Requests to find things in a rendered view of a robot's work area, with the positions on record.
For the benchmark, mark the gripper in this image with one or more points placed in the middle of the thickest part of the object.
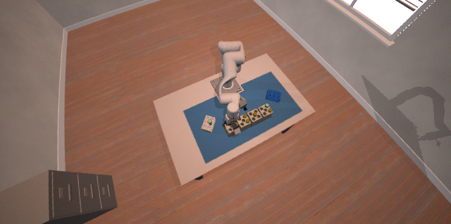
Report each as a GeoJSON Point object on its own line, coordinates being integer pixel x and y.
{"type": "Point", "coordinates": [228, 121]}

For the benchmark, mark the beige tube rack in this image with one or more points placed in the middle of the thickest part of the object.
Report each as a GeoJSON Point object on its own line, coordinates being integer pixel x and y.
{"type": "Point", "coordinates": [206, 127]}

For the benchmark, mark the blue flat mat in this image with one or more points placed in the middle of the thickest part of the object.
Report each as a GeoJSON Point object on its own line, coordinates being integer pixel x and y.
{"type": "Point", "coordinates": [217, 143]}

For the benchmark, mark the beige bucket adapter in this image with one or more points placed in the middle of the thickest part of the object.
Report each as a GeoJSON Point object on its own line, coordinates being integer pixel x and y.
{"type": "Point", "coordinates": [253, 119]}
{"type": "Point", "coordinates": [264, 112]}
{"type": "Point", "coordinates": [229, 129]}
{"type": "Point", "coordinates": [242, 123]}

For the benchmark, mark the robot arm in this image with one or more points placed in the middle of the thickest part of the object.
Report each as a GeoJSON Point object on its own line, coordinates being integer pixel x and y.
{"type": "Point", "coordinates": [231, 65]}

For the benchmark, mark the blue tube rack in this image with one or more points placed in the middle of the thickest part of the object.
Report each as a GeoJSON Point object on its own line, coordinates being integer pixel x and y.
{"type": "Point", "coordinates": [273, 97]}

